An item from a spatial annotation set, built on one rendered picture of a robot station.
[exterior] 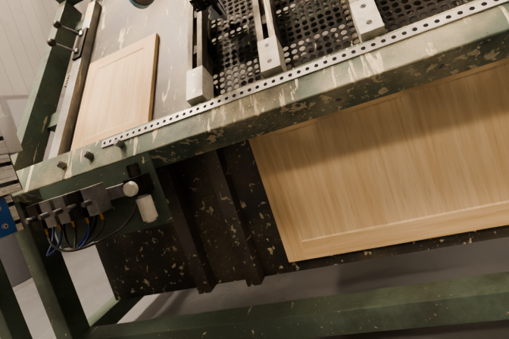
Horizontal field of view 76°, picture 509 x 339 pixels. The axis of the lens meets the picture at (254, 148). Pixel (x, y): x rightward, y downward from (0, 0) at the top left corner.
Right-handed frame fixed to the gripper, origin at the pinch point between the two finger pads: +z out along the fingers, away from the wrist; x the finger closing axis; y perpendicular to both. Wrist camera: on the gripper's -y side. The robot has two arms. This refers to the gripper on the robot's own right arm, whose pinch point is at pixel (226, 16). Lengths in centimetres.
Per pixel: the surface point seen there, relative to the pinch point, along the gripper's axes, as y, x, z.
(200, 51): 8.3, 18.4, -5.0
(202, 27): 7.6, 6.4, -4.4
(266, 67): -14.2, 36.9, -5.1
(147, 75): 35.7, 12.4, 0.3
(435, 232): -47, 80, 49
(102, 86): 60, 7, 1
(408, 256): -37, 79, 96
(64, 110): 77, 15, -2
